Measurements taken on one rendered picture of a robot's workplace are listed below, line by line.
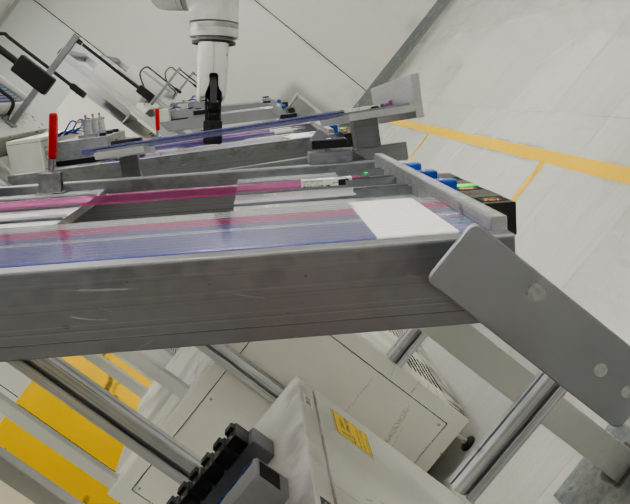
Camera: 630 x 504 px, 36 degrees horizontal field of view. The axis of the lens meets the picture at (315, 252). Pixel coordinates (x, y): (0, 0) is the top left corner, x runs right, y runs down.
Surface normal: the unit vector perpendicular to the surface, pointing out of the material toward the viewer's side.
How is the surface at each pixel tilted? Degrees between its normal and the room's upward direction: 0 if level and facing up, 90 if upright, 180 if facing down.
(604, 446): 90
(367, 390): 90
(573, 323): 90
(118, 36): 90
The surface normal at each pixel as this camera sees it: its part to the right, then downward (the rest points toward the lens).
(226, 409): 0.07, 0.17
